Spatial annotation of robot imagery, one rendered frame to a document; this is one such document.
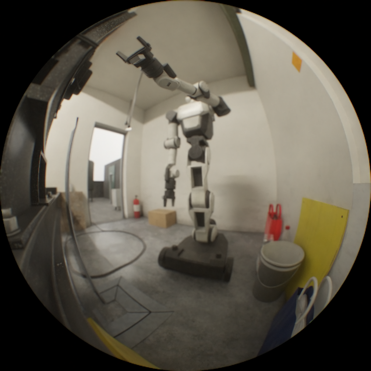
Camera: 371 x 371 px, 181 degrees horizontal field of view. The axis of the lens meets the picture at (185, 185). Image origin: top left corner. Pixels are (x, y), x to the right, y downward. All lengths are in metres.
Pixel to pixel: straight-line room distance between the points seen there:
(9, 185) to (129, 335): 0.73
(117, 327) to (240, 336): 0.61
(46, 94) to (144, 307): 0.93
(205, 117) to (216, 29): 1.72
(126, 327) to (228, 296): 0.63
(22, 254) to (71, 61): 0.34
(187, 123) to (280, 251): 1.13
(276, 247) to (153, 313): 0.86
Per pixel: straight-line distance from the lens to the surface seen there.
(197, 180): 0.87
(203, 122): 0.88
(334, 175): 0.66
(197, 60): 2.48
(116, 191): 3.90
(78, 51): 0.39
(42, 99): 0.28
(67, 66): 0.34
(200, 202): 0.85
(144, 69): 0.59
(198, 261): 0.89
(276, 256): 0.95
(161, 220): 2.07
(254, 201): 1.83
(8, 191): 0.27
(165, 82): 0.62
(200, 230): 1.00
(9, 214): 0.20
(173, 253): 0.96
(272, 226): 1.42
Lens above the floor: 0.72
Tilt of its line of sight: level
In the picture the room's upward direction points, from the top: 1 degrees counter-clockwise
